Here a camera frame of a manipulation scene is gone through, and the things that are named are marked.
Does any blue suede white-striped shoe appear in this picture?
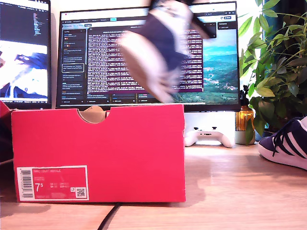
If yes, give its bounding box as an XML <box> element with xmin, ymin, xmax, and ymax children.
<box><xmin>258</xmin><ymin>116</ymin><xmax>307</xmax><ymax>171</ymax></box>
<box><xmin>117</xmin><ymin>1</ymin><xmax>194</xmax><ymax>104</ymax></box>

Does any red cardboard shoebox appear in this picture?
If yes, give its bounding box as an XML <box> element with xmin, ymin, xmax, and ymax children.
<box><xmin>11</xmin><ymin>103</ymin><xmax>187</xmax><ymax>204</ymax></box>

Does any red shoebox lid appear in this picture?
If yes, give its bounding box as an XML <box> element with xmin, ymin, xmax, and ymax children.
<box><xmin>0</xmin><ymin>100</ymin><xmax>16</xmax><ymax>166</ymax></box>

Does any wide black computer monitor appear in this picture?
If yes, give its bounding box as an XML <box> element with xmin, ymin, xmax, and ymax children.
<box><xmin>55</xmin><ymin>1</ymin><xmax>241</xmax><ymax>113</ymax></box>

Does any dark teal curtain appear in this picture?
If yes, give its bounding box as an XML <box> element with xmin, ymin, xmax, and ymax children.
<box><xmin>262</xmin><ymin>0</ymin><xmax>307</xmax><ymax>39</ymax></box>

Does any green leafy houseplant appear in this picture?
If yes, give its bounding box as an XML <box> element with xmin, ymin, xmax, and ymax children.
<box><xmin>238</xmin><ymin>0</ymin><xmax>307</xmax><ymax>146</ymax></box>

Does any amber glass pump bottle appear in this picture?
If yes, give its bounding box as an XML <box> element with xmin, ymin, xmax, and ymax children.
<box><xmin>235</xmin><ymin>85</ymin><xmax>254</xmax><ymax>132</ymax></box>

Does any white game controller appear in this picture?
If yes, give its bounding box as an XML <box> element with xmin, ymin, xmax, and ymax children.
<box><xmin>184</xmin><ymin>126</ymin><xmax>235</xmax><ymax>148</ymax></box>

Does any pale round pot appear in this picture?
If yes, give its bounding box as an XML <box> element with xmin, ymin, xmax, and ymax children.
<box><xmin>234</xmin><ymin>130</ymin><xmax>256</xmax><ymax>145</ymax></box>

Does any dark blue planter tray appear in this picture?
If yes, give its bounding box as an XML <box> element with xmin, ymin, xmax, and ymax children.
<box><xmin>255</xmin><ymin>130</ymin><xmax>273</xmax><ymax>142</ymax></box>

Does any black portrait computer monitor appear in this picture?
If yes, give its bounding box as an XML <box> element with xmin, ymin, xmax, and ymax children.
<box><xmin>0</xmin><ymin>0</ymin><xmax>52</xmax><ymax>110</ymax></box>

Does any black cable on table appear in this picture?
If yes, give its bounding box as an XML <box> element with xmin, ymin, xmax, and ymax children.
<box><xmin>97</xmin><ymin>203</ymin><xmax>120</xmax><ymax>230</ymax></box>

